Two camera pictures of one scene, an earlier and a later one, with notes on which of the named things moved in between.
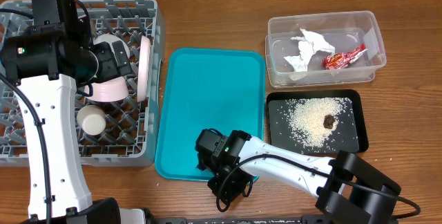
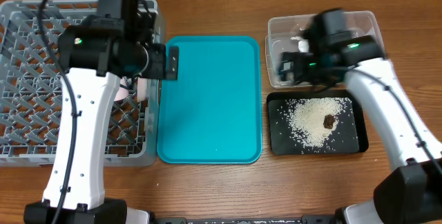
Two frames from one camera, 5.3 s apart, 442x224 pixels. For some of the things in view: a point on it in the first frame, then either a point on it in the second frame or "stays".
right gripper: [225, 187] → [286, 69]
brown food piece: [328, 121] stays
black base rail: [305, 219] stays
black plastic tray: [321, 121] stays
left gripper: [110, 69] → [153, 67]
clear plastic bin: [342, 30] stays
